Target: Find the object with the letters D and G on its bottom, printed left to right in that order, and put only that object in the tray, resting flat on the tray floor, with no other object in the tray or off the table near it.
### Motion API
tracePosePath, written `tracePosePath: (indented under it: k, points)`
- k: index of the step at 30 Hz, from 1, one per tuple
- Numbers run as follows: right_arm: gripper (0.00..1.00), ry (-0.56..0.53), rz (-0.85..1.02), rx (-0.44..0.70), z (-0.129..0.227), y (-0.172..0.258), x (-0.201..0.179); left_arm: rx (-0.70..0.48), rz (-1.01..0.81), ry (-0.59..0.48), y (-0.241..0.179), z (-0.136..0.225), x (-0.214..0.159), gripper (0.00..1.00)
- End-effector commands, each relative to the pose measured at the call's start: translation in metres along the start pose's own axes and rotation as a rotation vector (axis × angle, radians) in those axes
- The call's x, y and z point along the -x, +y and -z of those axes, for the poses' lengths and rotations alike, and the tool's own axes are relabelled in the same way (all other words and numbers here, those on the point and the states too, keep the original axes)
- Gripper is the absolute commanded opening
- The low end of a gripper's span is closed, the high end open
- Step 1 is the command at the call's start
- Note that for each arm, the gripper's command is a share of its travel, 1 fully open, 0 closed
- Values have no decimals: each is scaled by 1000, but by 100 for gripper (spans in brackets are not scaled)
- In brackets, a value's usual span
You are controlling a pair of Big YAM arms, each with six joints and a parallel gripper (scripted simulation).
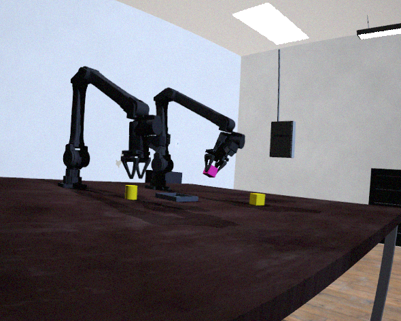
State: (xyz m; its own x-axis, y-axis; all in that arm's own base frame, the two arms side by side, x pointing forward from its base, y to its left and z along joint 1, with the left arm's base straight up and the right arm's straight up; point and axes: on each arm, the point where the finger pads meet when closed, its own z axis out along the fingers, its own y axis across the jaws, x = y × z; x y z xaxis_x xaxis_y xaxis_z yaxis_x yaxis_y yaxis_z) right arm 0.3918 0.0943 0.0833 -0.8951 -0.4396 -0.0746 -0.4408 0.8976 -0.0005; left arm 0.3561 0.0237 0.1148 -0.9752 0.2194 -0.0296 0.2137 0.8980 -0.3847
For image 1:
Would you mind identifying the yellow cube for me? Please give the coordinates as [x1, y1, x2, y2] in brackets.
[249, 193, 265, 205]

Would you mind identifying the yellow cylinder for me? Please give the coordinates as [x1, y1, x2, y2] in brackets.
[125, 185, 137, 200]

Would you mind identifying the magenta cube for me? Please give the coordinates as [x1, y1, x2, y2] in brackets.
[203, 165, 218, 178]

